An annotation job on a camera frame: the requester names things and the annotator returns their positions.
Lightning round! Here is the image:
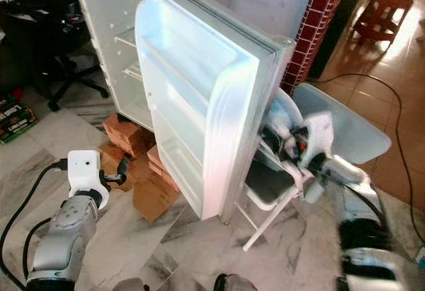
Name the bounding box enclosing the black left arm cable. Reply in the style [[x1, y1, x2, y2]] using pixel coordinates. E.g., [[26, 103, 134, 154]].
[[0, 160, 70, 285]]

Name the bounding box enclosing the light blue baby chair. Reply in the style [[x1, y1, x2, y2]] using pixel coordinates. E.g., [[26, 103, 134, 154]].
[[242, 82, 392, 252]]

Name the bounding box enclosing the dark robot foot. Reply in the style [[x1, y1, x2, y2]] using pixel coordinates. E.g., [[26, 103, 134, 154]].
[[214, 273, 260, 291]]

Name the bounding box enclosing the brown plastic stool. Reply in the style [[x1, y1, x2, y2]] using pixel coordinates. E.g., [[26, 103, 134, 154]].
[[353, 0, 416, 43]]

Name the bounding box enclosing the green printed carton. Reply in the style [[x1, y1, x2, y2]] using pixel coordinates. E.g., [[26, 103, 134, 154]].
[[0, 95, 39, 144]]

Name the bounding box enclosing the white fridge door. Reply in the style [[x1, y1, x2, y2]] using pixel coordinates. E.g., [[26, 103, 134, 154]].
[[135, 0, 296, 224]]

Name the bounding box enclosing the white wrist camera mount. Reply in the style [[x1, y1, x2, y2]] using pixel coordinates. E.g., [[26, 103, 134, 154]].
[[296, 112, 336, 172], [68, 149, 110, 209]]

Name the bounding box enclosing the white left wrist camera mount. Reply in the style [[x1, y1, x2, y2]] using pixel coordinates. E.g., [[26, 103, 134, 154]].
[[68, 149, 110, 209]]

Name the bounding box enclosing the red brick stack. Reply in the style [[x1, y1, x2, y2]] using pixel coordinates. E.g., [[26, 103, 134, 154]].
[[103, 113, 153, 155]]

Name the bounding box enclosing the brown cardboard box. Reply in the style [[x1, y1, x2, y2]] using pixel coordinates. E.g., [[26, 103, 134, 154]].
[[133, 171, 183, 224]]

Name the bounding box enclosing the white fridge cabinet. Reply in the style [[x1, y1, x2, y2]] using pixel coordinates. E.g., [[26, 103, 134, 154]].
[[70, 0, 157, 132]]

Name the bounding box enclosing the black office chair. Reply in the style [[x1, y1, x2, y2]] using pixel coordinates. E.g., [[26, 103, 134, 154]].
[[13, 0, 110, 112]]

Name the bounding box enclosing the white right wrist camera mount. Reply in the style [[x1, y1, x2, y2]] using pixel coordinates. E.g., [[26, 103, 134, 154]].
[[296, 112, 336, 172]]

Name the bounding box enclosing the red brick pillar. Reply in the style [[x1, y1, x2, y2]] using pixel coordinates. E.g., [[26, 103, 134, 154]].
[[281, 0, 351, 92]]

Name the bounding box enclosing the black floor cable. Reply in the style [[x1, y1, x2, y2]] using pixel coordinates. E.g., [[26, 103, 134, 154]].
[[309, 72, 425, 199]]

